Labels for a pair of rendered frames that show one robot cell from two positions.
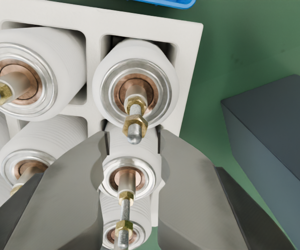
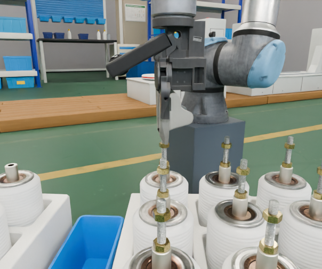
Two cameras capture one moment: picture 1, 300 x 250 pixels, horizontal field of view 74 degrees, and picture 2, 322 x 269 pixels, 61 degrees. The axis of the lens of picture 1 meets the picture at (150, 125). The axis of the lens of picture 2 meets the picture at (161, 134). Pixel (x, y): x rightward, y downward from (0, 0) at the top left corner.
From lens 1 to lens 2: 0.50 m
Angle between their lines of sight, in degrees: 70
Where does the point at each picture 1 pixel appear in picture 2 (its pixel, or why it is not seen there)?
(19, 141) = (211, 221)
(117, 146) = (201, 188)
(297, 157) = (190, 146)
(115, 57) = (145, 185)
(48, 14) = (125, 247)
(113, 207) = (263, 191)
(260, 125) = (188, 177)
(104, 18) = (128, 223)
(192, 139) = not seen: hidden behind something
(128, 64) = (147, 180)
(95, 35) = not seen: hidden behind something
